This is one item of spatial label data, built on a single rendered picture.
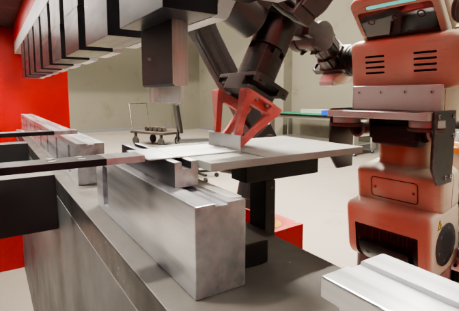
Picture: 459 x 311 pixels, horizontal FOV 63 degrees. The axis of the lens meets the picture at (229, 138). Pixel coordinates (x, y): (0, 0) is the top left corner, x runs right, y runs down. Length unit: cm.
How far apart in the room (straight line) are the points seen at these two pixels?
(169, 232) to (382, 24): 76
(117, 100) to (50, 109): 959
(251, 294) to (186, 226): 10
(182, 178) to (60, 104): 222
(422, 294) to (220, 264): 21
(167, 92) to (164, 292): 23
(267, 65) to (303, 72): 861
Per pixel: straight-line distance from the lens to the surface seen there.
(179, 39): 44
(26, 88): 261
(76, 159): 45
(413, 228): 98
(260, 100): 52
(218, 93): 57
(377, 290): 23
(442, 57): 96
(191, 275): 39
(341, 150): 56
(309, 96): 902
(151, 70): 50
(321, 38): 103
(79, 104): 1180
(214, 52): 84
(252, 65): 55
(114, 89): 1214
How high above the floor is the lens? 107
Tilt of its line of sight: 6 degrees down
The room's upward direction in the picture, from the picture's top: straight up
